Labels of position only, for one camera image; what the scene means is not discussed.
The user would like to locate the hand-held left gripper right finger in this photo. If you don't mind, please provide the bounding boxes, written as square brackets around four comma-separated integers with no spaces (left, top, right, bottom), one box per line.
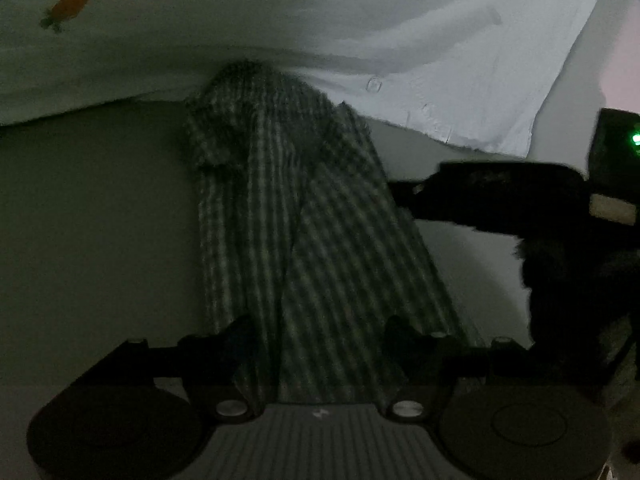
[382,315,532,418]

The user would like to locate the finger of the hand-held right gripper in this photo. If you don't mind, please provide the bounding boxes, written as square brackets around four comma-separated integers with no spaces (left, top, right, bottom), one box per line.
[387,176,436,221]

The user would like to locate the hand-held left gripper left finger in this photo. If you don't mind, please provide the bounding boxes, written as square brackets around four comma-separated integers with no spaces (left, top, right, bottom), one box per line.
[107,315,265,418]

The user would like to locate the checked garment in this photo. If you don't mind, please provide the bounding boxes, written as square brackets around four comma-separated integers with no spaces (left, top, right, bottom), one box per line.
[182,59,481,406]

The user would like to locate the white cloth with carrot print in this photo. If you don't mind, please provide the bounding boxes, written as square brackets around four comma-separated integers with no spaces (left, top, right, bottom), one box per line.
[0,0,613,158]

